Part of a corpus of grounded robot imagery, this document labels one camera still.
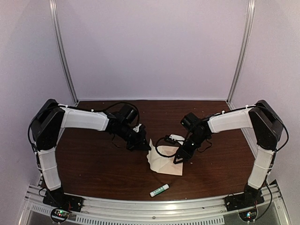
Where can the cream letter paper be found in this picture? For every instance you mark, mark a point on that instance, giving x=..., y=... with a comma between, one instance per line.
x=155, y=161

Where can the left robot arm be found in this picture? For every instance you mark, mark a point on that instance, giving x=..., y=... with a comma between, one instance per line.
x=53, y=118

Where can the aluminium front rail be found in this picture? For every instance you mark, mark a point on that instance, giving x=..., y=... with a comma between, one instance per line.
x=97, y=211

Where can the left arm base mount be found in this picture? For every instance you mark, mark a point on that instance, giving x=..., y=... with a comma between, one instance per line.
x=57, y=198

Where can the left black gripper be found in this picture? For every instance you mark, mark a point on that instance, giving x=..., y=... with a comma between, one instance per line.
x=141, y=144

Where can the right aluminium frame post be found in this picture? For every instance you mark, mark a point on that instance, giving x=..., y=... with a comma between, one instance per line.
x=243, y=49

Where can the beige envelope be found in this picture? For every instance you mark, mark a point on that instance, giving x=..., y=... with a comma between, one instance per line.
x=169, y=167

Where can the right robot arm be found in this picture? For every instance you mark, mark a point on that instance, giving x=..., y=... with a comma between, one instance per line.
x=260, y=117

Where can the left aluminium frame post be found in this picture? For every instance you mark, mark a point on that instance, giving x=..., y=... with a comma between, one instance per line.
x=61, y=50

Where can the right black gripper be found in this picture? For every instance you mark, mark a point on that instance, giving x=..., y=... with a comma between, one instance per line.
x=183, y=153

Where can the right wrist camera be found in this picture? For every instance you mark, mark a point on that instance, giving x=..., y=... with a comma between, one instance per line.
x=173, y=139

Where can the green white glue stick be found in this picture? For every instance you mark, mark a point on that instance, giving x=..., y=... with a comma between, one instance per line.
x=159, y=190

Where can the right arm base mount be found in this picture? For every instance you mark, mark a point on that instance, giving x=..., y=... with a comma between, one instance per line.
x=249, y=198

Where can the aluminium frame post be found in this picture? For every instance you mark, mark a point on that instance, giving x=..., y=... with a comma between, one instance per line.
x=61, y=50
x=243, y=49

